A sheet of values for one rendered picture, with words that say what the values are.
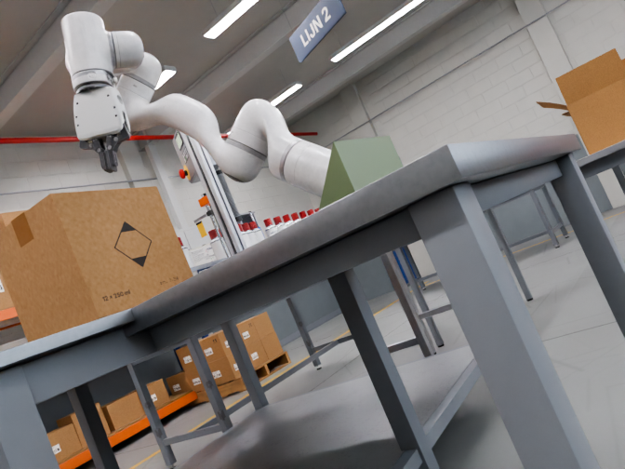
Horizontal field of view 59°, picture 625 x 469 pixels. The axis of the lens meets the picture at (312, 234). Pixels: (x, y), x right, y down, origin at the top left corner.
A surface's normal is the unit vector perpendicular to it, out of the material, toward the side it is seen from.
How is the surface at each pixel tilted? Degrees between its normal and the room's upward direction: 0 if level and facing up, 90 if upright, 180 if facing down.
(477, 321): 90
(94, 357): 90
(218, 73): 90
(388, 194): 90
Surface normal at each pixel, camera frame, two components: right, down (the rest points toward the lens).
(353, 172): 0.70, -0.36
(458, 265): -0.54, 0.16
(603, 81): -0.36, 0.28
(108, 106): 0.04, -0.11
